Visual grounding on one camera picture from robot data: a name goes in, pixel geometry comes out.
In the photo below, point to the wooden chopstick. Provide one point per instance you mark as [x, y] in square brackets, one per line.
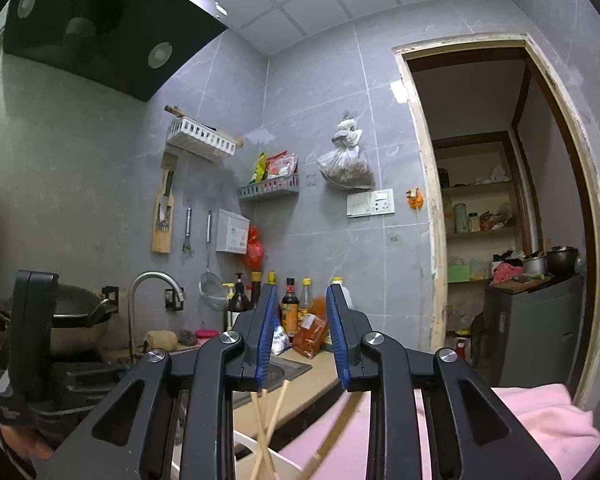
[259, 420]
[279, 407]

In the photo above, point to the pink lidded container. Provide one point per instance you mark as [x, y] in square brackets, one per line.
[206, 337]

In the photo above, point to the row of sauce bottles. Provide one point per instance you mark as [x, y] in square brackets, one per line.
[290, 305]

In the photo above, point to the white and blue bag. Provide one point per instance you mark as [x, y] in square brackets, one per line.
[281, 338]

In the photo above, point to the orange wall hook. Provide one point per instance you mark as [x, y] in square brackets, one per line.
[415, 198]

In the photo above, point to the metal peeler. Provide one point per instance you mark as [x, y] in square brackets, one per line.
[188, 230]

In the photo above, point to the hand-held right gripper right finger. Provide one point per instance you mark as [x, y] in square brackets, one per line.
[337, 340]

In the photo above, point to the red bottle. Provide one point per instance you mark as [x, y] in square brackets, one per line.
[462, 347]

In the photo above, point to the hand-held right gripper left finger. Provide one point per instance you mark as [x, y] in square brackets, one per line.
[267, 340]

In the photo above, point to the chrome faucet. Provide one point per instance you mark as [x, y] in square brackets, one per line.
[145, 280]

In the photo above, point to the grey cabinet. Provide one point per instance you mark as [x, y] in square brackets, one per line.
[535, 330]

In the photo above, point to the red cloth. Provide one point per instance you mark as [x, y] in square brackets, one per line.
[505, 274]

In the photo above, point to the bunch of snack packets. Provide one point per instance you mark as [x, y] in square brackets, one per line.
[280, 166]

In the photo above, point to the metal wok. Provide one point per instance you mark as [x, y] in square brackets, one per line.
[80, 325]

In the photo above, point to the beige kitchen counter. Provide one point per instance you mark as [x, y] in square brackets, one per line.
[300, 390]

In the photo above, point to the white wall basket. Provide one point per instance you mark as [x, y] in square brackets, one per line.
[202, 139]

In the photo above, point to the wooden slicer board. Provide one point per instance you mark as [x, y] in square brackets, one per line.
[162, 230]

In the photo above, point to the small metal pot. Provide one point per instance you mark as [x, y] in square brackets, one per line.
[534, 266]

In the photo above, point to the orange chili packet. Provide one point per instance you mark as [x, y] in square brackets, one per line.
[312, 335]

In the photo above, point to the grey steel wool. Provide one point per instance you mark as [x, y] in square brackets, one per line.
[187, 337]

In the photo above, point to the wooden pantry shelves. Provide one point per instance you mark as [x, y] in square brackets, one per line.
[480, 190]

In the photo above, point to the metal mesh strainer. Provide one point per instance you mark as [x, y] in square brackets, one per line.
[214, 287]

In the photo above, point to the green box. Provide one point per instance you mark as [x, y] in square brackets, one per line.
[458, 274]

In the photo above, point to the white wall box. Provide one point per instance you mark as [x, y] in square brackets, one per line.
[232, 232]

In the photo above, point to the pink floral cloth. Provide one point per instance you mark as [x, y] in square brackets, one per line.
[540, 420]

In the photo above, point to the hanging bag of dried food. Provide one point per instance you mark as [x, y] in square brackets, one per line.
[347, 167]

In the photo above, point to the black range hood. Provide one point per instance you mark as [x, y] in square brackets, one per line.
[95, 25]

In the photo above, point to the grey wall shelf basket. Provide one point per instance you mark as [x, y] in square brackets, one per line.
[270, 189]

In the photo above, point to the green thermos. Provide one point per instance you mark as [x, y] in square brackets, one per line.
[460, 217]

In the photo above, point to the person's left hand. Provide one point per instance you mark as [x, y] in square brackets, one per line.
[22, 442]

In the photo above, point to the wooden door frame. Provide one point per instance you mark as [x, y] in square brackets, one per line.
[420, 210]

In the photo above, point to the white wall socket panel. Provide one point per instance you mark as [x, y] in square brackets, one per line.
[370, 203]

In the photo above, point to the red plastic bag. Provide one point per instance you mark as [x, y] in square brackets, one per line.
[255, 250]

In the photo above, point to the dark metal bowl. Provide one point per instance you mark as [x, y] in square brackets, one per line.
[562, 260]

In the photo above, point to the white utensil container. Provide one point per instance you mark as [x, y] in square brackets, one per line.
[245, 452]

